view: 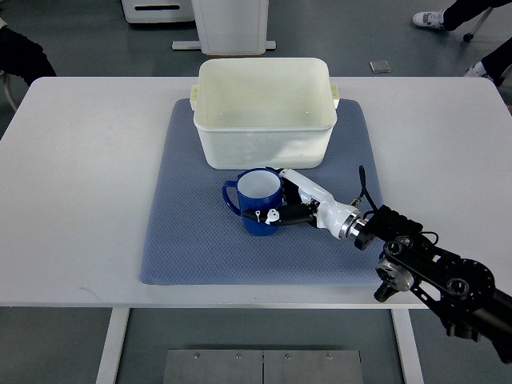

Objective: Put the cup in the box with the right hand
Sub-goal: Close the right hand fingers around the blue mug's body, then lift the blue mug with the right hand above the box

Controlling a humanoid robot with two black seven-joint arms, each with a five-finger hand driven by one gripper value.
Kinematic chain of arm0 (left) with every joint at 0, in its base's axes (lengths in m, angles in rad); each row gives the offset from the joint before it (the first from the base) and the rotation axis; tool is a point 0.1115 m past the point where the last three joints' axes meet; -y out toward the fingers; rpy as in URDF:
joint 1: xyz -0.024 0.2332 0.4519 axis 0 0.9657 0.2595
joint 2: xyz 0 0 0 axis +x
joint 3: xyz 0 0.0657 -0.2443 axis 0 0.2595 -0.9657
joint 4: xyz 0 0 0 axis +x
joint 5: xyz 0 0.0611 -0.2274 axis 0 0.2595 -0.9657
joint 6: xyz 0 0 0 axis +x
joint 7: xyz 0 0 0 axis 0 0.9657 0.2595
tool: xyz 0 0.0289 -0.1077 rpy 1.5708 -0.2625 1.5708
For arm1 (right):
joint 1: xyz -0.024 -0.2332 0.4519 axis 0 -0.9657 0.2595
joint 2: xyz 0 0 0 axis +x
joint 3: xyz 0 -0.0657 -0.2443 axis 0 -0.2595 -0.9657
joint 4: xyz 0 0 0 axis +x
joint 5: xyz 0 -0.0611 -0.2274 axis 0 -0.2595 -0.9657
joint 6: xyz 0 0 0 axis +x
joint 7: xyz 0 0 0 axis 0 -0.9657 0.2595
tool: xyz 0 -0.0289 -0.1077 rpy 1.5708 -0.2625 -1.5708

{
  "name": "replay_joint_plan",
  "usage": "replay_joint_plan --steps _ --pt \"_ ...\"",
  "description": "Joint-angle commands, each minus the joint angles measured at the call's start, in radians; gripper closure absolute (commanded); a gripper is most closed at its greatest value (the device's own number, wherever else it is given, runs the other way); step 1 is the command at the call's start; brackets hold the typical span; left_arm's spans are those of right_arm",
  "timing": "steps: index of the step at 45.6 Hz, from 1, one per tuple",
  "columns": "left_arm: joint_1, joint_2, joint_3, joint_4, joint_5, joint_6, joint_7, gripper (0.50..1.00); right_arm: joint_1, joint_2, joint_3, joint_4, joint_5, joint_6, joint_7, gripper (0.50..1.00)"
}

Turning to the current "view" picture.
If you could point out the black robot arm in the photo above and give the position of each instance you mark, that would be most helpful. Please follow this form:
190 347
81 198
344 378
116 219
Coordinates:
461 292

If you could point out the dark trouser leg right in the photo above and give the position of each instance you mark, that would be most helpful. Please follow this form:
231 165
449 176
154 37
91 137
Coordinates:
498 61

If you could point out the white table leg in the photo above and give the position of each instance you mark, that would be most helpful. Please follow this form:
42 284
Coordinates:
407 348
113 345

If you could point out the white sneaker right edge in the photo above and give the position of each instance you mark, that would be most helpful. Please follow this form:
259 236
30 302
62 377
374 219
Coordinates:
476 71

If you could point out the white appliance with slot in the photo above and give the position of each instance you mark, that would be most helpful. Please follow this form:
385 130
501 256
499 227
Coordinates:
157 11

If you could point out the blue mug white inside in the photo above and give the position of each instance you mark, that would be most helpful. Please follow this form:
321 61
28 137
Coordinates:
256 189

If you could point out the chair caster leg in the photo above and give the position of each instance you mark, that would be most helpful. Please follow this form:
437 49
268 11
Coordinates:
468 37

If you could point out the metal floor plate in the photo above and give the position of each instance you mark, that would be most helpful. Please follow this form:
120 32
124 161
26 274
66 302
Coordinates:
263 366

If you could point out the left white table leg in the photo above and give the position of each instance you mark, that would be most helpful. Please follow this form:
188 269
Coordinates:
113 345

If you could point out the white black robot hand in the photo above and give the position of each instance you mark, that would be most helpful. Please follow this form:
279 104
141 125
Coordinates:
307 202

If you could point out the person in black left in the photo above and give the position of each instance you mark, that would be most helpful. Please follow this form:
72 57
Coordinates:
23 58

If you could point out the dark trouser leg upper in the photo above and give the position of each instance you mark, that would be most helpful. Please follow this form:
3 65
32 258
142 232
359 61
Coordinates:
464 10

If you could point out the dark trouser leg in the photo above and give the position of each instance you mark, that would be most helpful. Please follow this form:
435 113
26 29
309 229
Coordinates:
464 10
498 61

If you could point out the white pedestal stand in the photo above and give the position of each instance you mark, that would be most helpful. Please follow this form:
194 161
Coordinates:
230 28

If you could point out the white sneaker upper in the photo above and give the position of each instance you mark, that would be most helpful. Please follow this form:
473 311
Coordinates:
429 20

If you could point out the right white table leg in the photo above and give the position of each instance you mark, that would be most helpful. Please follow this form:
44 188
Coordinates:
407 348

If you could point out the cream plastic box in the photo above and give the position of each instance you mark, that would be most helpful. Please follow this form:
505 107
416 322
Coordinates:
253 112

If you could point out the blue textured mat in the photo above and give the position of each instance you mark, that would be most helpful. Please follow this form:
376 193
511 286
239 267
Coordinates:
193 238

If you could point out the small grey floor plate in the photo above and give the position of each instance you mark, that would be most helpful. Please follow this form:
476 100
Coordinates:
380 66

